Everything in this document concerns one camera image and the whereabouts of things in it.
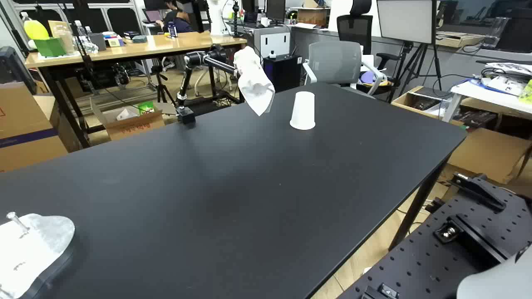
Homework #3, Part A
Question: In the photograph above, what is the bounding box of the white panel on tripod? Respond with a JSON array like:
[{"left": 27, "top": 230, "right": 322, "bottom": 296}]
[{"left": 376, "top": 0, "right": 443, "bottom": 103}]

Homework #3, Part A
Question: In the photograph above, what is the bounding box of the wooden table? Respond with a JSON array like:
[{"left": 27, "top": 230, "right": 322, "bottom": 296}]
[{"left": 24, "top": 31, "right": 248, "bottom": 149}]

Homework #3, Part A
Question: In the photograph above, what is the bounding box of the silver mount plate with bolt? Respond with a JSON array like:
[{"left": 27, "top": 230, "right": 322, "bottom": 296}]
[{"left": 0, "top": 211, "right": 76, "bottom": 299}]

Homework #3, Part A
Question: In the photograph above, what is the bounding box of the white paper cup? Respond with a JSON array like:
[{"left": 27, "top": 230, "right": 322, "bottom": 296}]
[{"left": 289, "top": 91, "right": 316, "bottom": 131}]

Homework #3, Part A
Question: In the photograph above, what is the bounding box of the person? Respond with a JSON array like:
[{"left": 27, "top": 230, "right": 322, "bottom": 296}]
[{"left": 155, "top": 0, "right": 195, "bottom": 34}]

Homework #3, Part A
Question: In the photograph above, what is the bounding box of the black articulated stand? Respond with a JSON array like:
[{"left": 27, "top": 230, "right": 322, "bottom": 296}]
[{"left": 176, "top": 44, "right": 242, "bottom": 125}]

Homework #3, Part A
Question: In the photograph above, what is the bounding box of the shallow cardboard box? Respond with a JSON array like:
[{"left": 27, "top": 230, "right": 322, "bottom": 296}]
[{"left": 391, "top": 86, "right": 458, "bottom": 122}]

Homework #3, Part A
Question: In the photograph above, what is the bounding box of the black rail bracket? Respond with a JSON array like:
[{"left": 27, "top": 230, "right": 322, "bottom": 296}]
[{"left": 433, "top": 213, "right": 512, "bottom": 267}]

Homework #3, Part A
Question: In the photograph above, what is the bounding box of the white side table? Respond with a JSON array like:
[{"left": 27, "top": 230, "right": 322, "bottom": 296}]
[{"left": 442, "top": 62, "right": 532, "bottom": 124}]

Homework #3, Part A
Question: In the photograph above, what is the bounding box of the white cloth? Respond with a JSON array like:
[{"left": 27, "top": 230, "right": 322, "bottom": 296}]
[{"left": 233, "top": 46, "right": 276, "bottom": 117}]

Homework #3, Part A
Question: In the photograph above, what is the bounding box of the large cardboard box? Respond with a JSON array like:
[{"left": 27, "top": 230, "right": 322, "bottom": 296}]
[{"left": 0, "top": 81, "right": 69, "bottom": 173}]

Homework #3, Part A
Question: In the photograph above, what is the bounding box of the green box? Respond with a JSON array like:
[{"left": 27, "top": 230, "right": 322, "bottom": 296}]
[{"left": 33, "top": 37, "right": 67, "bottom": 58}]

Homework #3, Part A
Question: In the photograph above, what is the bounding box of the monitor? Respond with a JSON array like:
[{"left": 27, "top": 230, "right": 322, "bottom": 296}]
[{"left": 266, "top": 0, "right": 287, "bottom": 24}]

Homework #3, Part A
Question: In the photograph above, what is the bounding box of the black computer case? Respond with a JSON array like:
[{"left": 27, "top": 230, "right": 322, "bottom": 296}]
[{"left": 262, "top": 54, "right": 303, "bottom": 93}]

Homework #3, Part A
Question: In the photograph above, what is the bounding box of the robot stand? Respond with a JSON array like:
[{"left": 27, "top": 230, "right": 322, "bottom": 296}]
[{"left": 337, "top": 174, "right": 532, "bottom": 299}]

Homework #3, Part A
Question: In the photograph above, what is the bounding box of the black device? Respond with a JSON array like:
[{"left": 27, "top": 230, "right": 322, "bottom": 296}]
[{"left": 0, "top": 46, "right": 38, "bottom": 95}]

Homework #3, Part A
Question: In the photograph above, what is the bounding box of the open cardboard box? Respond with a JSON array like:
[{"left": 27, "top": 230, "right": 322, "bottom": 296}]
[{"left": 90, "top": 99, "right": 178, "bottom": 141}]

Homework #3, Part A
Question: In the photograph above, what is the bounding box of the grey office chair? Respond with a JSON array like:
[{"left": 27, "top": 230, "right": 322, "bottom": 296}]
[{"left": 302, "top": 40, "right": 387, "bottom": 95}]

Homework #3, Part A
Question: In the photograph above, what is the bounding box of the black clamp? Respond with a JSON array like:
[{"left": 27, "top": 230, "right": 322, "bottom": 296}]
[{"left": 451, "top": 172, "right": 508, "bottom": 213}]

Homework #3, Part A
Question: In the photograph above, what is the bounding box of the flat cardboard box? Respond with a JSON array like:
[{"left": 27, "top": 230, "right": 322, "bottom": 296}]
[{"left": 446, "top": 127, "right": 532, "bottom": 185}]

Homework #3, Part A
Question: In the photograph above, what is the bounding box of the black tripod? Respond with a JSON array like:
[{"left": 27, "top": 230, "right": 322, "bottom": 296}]
[{"left": 150, "top": 64, "right": 176, "bottom": 104}]

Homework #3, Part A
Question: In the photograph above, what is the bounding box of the black office chair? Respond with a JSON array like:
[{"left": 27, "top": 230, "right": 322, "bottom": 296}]
[{"left": 336, "top": 0, "right": 400, "bottom": 72}]

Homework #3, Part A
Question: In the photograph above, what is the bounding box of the yellow balloon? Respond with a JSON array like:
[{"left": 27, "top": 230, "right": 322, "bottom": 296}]
[{"left": 23, "top": 18, "right": 51, "bottom": 41}]

